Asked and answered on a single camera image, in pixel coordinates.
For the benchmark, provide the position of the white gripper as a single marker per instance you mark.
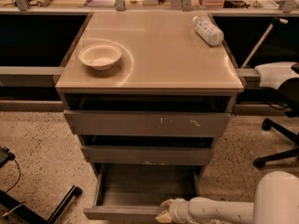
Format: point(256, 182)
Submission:
point(180, 207)

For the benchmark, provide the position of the grey bottom drawer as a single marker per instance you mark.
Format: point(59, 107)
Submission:
point(135, 192)

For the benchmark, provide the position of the grey drawer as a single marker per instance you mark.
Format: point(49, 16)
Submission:
point(135, 192)
point(131, 123)
point(148, 155)

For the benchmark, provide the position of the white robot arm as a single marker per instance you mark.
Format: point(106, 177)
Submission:
point(276, 202)

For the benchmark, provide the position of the grey middle drawer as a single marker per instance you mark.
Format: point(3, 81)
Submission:
point(148, 155)

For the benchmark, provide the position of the grey drawer cabinet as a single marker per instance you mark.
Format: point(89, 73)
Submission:
point(165, 67)

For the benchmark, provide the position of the grey top drawer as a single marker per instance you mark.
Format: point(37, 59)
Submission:
point(131, 123)

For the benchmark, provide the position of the black metal stand base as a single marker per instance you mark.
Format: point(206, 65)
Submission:
point(46, 210)

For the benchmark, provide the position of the white paper bowl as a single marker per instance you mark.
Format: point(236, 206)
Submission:
point(100, 56)

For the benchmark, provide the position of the clear plastic water bottle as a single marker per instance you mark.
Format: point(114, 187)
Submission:
point(208, 31)

